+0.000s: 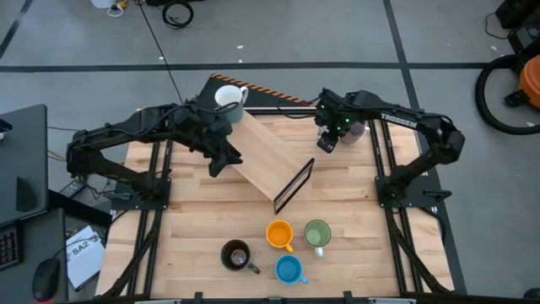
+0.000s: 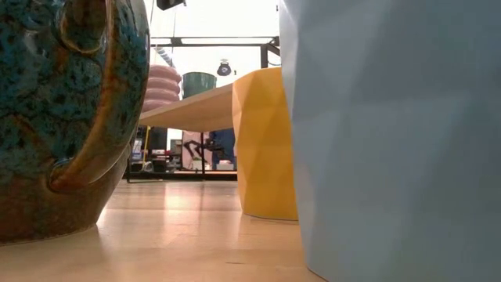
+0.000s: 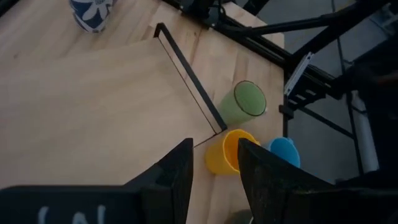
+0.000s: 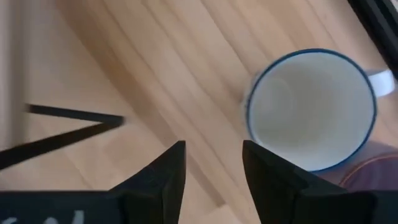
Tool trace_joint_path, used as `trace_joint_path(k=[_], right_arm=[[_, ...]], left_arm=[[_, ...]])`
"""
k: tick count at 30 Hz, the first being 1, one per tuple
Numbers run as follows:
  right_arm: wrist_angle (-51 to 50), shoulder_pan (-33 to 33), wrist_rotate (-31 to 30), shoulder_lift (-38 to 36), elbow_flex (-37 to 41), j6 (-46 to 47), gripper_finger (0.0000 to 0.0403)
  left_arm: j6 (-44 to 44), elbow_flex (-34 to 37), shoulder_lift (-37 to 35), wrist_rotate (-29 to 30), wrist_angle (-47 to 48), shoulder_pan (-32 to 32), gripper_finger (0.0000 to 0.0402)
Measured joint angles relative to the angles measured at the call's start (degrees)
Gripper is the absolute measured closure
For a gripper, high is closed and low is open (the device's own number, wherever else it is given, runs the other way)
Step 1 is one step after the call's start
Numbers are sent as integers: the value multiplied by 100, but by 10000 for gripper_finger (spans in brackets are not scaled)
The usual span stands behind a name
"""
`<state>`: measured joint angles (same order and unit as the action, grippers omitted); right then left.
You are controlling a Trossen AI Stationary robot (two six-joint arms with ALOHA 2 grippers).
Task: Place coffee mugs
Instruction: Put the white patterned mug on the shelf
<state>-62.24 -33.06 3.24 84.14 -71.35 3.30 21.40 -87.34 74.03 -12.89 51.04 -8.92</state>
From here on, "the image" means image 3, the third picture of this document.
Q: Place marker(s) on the green mug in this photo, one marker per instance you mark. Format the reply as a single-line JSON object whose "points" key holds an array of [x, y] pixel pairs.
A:
{"points": [[248, 99]]}

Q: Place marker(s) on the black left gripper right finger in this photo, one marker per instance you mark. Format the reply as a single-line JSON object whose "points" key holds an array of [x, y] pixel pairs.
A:
{"points": [[264, 180]]}

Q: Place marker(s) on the blue white floral mug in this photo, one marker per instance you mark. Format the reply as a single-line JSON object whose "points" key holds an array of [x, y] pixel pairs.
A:
{"points": [[91, 15]]}

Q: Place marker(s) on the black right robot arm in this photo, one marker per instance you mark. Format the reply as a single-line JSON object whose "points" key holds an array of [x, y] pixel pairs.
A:
{"points": [[379, 93]]}

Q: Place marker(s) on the silver metal bracket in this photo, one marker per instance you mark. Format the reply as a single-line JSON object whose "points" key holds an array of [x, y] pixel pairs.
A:
{"points": [[297, 76]]}

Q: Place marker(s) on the wooden shelf with black frame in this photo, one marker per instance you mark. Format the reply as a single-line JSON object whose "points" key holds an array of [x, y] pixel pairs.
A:
{"points": [[93, 109]]}

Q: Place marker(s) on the black table frame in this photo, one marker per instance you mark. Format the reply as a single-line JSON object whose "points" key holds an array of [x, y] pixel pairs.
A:
{"points": [[258, 46]]}

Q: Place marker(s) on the yellow faceted mug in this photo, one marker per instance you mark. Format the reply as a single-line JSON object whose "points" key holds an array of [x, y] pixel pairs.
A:
{"points": [[217, 155]]}

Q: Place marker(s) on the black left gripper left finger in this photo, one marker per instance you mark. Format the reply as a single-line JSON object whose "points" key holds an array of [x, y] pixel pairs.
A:
{"points": [[174, 186]]}

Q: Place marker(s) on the blue faceted mug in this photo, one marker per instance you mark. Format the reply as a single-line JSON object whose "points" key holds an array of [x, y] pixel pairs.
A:
{"points": [[284, 151]]}

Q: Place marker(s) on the white cylindrical post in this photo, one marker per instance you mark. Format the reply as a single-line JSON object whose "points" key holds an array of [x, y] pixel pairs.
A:
{"points": [[365, 140]]}

